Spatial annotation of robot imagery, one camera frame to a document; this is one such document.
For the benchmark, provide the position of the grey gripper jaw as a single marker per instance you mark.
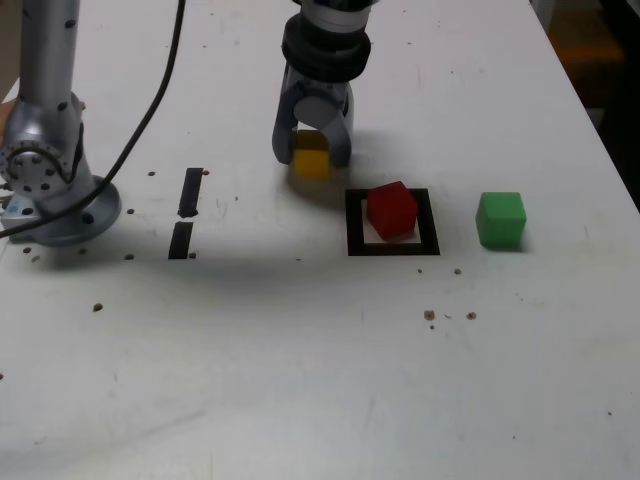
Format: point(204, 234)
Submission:
point(285, 130)
point(320, 110)

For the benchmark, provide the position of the black tape square outline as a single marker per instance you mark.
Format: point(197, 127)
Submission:
point(354, 225)

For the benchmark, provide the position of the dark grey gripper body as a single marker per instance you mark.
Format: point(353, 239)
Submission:
point(320, 86)

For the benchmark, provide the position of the yellow cube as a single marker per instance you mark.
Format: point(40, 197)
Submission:
point(311, 162)

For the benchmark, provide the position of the red cube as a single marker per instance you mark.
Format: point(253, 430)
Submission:
point(392, 212)

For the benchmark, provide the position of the black tape strip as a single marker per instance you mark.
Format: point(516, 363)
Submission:
point(190, 195)

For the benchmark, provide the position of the green cube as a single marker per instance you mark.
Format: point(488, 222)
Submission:
point(500, 222)

